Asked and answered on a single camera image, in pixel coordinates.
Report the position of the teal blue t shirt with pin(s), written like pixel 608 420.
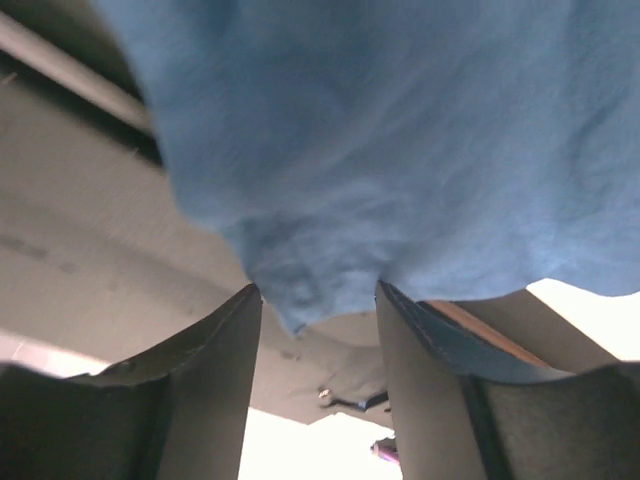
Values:
pixel 458 150

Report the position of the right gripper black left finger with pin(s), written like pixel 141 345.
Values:
pixel 175 411

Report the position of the orange plastic basket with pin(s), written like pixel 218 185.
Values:
pixel 472 324

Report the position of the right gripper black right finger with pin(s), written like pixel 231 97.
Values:
pixel 463 408

